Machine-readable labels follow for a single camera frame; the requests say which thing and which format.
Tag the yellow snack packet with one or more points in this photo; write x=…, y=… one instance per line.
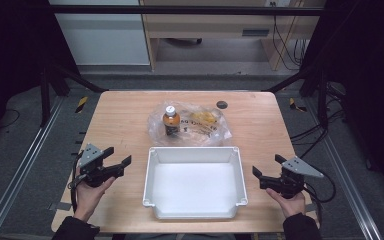
x=204, y=117

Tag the clear plastic bag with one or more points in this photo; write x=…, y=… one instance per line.
x=193, y=128

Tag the yellow black floor tape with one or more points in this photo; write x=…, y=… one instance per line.
x=296, y=105
x=81, y=104

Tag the white plastic bin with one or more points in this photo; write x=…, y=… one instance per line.
x=195, y=183

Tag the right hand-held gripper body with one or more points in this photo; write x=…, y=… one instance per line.
x=288, y=178

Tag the black metal stand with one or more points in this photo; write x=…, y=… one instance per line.
x=313, y=86
x=51, y=86

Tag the white cabinet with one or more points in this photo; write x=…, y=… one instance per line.
x=103, y=36

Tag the aluminium rail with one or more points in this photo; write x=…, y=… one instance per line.
x=343, y=170
x=20, y=166

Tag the person's right hand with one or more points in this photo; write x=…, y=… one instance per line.
x=288, y=203

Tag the orange drink bottle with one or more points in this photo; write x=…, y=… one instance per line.
x=171, y=120

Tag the wooden desk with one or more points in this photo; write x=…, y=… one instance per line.
x=213, y=23

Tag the person's left hand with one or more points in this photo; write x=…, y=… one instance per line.
x=91, y=196

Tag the round table grommet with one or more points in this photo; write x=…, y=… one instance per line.
x=222, y=104

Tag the black horizontal bar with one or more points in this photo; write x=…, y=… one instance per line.
x=186, y=10

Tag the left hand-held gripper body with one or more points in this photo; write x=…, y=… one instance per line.
x=91, y=163

